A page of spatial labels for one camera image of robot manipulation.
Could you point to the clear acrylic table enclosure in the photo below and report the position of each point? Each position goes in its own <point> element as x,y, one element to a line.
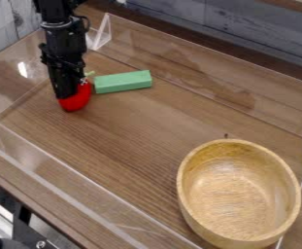
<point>95,171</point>

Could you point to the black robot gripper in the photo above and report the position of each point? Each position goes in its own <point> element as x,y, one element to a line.
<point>62,54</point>

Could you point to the light wooden bowl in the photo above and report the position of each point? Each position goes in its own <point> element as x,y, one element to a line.
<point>239,194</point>

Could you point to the green rectangular block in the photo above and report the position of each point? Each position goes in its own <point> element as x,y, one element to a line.
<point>124,81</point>

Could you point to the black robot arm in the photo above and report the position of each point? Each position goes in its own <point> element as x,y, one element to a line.
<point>56,11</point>

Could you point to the red plush strawberry toy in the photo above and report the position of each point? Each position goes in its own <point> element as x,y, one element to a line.
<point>76,101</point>

